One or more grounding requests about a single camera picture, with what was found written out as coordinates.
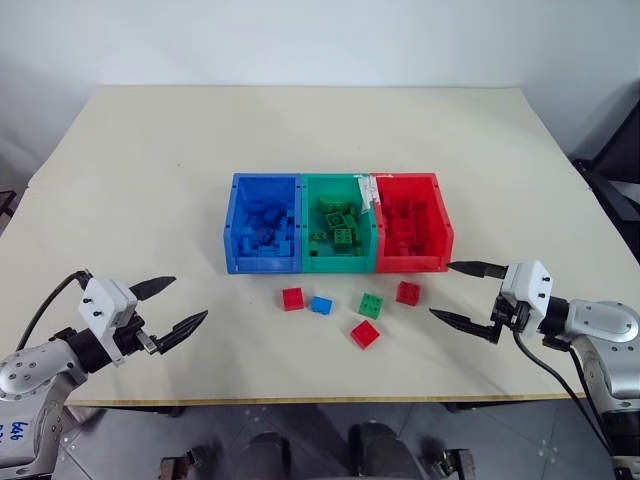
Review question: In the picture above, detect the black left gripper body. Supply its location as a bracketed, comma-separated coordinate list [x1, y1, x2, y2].
[111, 311, 164, 359]

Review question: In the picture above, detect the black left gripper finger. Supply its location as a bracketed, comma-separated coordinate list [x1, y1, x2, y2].
[149, 309, 210, 356]
[129, 275, 178, 302]

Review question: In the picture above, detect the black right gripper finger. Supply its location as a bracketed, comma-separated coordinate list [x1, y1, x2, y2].
[447, 259, 509, 281]
[428, 308, 503, 345]

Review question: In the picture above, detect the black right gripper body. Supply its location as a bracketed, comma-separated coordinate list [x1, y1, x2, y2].
[489, 293, 532, 335]

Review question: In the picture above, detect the red plastic bin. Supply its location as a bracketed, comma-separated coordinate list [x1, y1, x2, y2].
[371, 171, 456, 274]

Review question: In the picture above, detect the red toy brick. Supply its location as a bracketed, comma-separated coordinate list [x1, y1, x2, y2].
[349, 319, 382, 351]
[394, 280, 423, 307]
[281, 286, 307, 313]

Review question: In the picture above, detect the blue plastic bin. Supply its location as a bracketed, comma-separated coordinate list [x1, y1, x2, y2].
[221, 172, 306, 276]

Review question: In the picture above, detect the white crumpled bin label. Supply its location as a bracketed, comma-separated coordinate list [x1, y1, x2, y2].
[354, 173, 383, 215]

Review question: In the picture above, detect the green plastic bin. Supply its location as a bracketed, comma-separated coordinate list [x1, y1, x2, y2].
[299, 172, 382, 276]

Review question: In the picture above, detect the green curved toy brick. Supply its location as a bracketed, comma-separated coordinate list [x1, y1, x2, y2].
[317, 193, 353, 214]

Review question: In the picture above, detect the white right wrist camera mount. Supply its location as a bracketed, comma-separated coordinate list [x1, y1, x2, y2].
[499, 258, 556, 338]

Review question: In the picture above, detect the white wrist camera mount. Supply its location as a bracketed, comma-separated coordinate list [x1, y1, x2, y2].
[499, 258, 556, 338]
[78, 277, 139, 369]

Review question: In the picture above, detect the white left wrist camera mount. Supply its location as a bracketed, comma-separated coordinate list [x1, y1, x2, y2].
[78, 277, 139, 369]

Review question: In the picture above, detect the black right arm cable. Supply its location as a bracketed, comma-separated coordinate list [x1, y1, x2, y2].
[512, 327, 619, 457]

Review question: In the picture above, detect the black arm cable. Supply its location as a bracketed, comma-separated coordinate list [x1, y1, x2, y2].
[16, 269, 94, 351]
[512, 327, 619, 457]

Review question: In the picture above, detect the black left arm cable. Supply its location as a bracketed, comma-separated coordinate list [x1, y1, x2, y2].
[16, 269, 94, 351]

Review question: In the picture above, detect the black metal caster bracket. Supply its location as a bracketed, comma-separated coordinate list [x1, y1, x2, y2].
[428, 446, 477, 480]
[158, 445, 212, 480]

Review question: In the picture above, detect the black metal frame furniture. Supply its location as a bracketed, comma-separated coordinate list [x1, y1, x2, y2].
[571, 78, 640, 224]

